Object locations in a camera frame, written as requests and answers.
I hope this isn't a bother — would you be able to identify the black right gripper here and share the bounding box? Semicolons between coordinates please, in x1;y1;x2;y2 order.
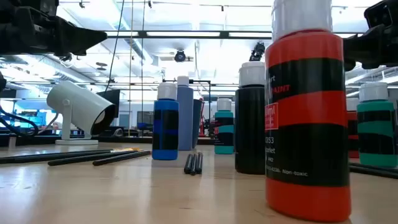
343;23;398;72

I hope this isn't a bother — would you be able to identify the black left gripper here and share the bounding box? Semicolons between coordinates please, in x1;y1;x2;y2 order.
0;0;108;57

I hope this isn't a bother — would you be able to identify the small dark red paint bottle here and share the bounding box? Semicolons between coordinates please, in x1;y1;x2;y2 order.
346;97;361;159

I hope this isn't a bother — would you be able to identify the small green paint bottle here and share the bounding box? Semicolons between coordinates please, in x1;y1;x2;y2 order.
356;82;398;169

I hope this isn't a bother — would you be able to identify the small scarlet paint bottle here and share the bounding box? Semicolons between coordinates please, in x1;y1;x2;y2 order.
264;0;353;223

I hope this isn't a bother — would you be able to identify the thin black paintbrush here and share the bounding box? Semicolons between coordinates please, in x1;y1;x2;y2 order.
348;166;398;180

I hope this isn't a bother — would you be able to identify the small blue paint bottle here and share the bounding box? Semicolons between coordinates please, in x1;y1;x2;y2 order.
152;82;180;161

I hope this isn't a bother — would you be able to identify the small black paint bottle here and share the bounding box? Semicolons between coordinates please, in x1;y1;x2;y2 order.
234;60;267;175

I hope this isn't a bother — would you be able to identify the small teal paint bottle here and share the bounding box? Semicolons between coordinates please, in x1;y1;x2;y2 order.
213;98;235;155

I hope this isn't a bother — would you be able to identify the black monitor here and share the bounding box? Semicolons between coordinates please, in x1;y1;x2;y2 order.
95;89;121;135

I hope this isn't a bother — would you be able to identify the white spot lamp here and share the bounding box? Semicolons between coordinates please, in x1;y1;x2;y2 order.
46;80;116;146

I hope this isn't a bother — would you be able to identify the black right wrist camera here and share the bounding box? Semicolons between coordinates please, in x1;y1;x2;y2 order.
363;0;398;29

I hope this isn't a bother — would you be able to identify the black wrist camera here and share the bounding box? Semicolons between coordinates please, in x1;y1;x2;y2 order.
29;0;60;18
363;0;398;29

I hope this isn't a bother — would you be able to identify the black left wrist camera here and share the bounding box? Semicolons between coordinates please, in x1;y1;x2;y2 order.
29;0;60;18

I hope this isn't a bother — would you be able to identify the white lamp cable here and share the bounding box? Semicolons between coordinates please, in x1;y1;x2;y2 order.
30;112;60;135

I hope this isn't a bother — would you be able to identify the round black camera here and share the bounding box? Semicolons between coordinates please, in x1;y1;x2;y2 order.
174;49;187;63

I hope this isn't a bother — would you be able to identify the black camera with cable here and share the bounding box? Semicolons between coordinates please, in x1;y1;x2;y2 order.
248;42;266;62

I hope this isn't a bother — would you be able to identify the black frame crossbar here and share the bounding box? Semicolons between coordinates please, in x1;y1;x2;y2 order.
104;29;366;40

